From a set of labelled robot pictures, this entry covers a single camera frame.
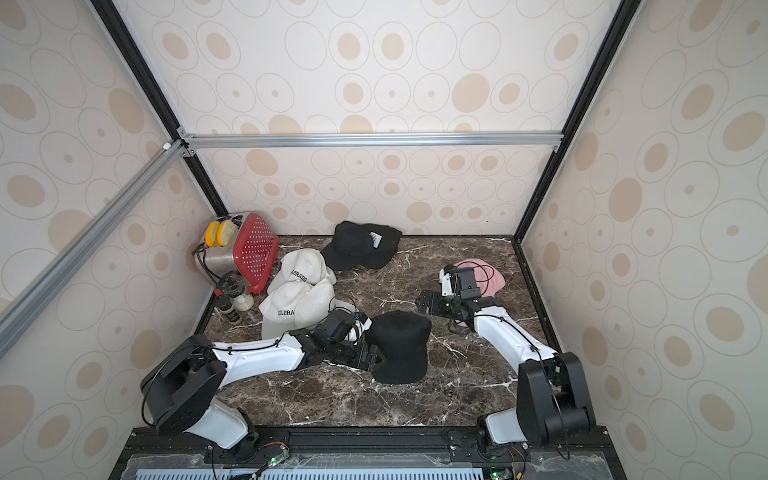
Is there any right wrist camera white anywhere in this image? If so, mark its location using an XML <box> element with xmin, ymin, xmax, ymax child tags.
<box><xmin>439</xmin><ymin>265</ymin><xmax>455</xmax><ymax>298</ymax></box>

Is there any metal rack container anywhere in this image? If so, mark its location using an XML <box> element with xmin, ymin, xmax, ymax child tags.
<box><xmin>192</xmin><ymin>214</ymin><xmax>247</xmax><ymax>288</ymax></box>

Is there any horizontal aluminium rail back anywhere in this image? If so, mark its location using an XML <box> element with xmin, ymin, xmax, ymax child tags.
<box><xmin>181</xmin><ymin>131</ymin><xmax>563</xmax><ymax>150</ymax></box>

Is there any white Colorado cap front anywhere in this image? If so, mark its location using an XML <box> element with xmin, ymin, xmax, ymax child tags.
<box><xmin>259</xmin><ymin>279</ymin><xmax>335</xmax><ymax>340</ymax></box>

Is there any black frame post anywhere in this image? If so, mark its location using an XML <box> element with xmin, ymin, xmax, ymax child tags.
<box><xmin>513</xmin><ymin>0</ymin><xmax>642</xmax><ymax>245</ymax></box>
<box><xmin>89</xmin><ymin>0</ymin><xmax>229</xmax><ymax>216</ymax></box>

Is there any small dark bottle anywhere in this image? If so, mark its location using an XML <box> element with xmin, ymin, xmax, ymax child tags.
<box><xmin>215</xmin><ymin>295</ymin><xmax>242</xmax><ymax>325</ymax></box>

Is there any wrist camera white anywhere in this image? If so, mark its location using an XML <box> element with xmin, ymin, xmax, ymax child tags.
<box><xmin>346</xmin><ymin>313</ymin><xmax>372</xmax><ymax>343</ymax></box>
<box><xmin>439</xmin><ymin>265</ymin><xmax>455</xmax><ymax>298</ymax></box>

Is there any black frame post left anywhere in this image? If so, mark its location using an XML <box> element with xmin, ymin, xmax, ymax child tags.
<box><xmin>89</xmin><ymin>0</ymin><xmax>229</xmax><ymax>216</ymax></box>

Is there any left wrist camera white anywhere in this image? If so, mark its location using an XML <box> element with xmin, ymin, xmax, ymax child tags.
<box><xmin>346</xmin><ymin>313</ymin><xmax>372</xmax><ymax>343</ymax></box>

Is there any black frame post right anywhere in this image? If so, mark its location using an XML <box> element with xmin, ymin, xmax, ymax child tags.
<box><xmin>513</xmin><ymin>0</ymin><xmax>642</xmax><ymax>245</ymax></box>

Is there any aluminium rail left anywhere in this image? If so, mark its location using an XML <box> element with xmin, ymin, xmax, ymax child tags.
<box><xmin>1</xmin><ymin>139</ymin><xmax>185</xmax><ymax>355</ymax></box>

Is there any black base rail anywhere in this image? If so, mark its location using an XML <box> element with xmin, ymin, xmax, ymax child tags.
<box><xmin>109</xmin><ymin>426</ymin><xmax>626</xmax><ymax>479</ymax></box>

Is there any yellow sponge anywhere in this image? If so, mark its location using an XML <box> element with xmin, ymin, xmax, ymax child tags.
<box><xmin>204</xmin><ymin>220</ymin><xmax>239</xmax><ymax>248</ymax></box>

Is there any black cap plain front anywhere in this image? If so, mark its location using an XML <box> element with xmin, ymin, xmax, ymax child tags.
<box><xmin>365</xmin><ymin>310</ymin><xmax>432</xmax><ymax>385</ymax></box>

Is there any clear bottle black cap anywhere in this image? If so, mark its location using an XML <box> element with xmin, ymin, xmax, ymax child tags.
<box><xmin>217</xmin><ymin>270</ymin><xmax>255</xmax><ymax>312</ymax></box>

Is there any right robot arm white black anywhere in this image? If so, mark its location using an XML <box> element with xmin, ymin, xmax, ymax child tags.
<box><xmin>416</xmin><ymin>262</ymin><xmax>596</xmax><ymax>448</ymax></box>

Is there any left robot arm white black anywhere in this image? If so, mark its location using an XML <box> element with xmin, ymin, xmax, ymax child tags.
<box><xmin>140</xmin><ymin>309</ymin><xmax>386</xmax><ymax>460</ymax></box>

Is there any black cap with white label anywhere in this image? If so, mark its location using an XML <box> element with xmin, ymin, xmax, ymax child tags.
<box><xmin>362</xmin><ymin>223</ymin><xmax>403</xmax><ymax>270</ymax></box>

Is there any pink LA cap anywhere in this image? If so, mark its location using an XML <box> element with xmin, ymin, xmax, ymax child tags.
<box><xmin>457</xmin><ymin>258</ymin><xmax>506</xmax><ymax>297</ymax></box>

